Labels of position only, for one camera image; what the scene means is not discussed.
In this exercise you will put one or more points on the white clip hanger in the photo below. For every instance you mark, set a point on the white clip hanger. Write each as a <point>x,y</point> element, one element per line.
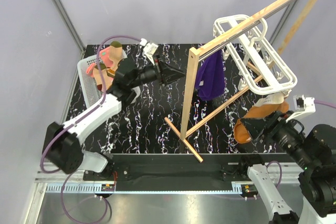
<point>268,63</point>

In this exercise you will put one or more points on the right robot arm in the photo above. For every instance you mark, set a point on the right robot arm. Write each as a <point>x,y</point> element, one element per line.
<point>309,152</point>

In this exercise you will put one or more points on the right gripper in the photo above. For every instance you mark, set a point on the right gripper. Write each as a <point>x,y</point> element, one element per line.
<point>269,125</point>

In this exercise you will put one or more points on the purple sock pair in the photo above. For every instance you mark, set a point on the purple sock pair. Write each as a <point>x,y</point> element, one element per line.
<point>210,81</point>

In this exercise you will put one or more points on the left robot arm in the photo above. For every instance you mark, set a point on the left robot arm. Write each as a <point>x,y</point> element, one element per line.
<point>62,145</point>

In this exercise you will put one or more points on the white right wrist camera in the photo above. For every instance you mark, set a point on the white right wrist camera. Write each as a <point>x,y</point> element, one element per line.
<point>304,106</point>

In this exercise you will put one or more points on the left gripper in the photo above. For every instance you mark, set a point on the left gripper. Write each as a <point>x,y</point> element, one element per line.
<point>166,74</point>

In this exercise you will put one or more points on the aluminium rail frame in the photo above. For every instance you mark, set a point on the aluminium rail frame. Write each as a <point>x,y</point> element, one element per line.
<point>47,206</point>

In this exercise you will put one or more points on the white plastic basket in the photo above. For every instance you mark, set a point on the white plastic basket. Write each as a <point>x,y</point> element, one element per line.
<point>90,91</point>

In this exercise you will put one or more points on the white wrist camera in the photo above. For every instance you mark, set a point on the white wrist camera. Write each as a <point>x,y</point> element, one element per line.
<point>149,49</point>
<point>304,106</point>

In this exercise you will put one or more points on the pink dotted sock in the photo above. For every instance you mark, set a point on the pink dotted sock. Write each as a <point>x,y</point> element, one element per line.
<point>104,56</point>
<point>92,70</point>

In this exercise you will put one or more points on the wooden clothes rack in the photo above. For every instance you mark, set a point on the wooden clothes rack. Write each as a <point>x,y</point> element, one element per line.
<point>226,30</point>

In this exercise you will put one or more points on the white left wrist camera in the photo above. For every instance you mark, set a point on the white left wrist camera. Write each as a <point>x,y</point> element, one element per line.
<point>149,49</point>

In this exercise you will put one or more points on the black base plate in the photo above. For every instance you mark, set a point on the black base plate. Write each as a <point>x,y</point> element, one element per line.
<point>173,173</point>

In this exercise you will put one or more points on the striped beige sock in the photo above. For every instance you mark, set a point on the striped beige sock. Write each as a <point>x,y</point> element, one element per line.
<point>114,55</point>
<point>100,79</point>

